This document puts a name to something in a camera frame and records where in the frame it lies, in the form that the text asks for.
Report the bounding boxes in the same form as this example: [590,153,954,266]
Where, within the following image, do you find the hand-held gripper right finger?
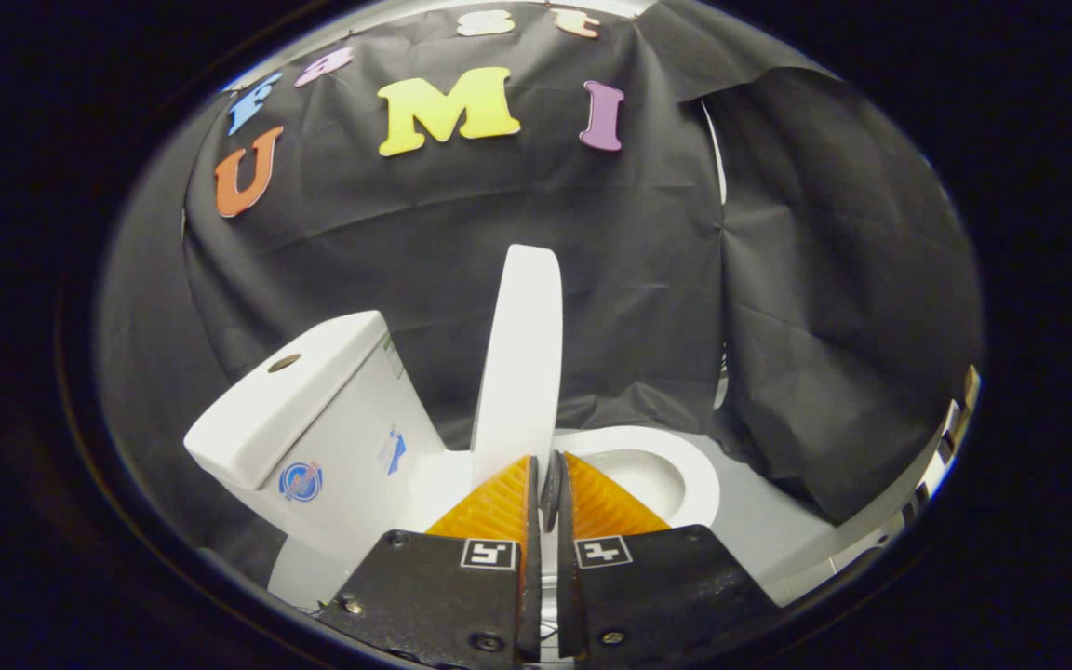
[555,451,779,663]

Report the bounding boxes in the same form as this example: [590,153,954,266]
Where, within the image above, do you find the white toilet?
[184,310,721,610]

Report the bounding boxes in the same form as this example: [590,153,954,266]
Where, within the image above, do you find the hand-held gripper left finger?
[317,454,543,663]

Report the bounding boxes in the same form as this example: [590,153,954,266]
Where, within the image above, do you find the white toilet lid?
[471,244,563,531]

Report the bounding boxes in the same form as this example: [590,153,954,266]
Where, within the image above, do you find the black backdrop cloth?
[99,0,984,587]

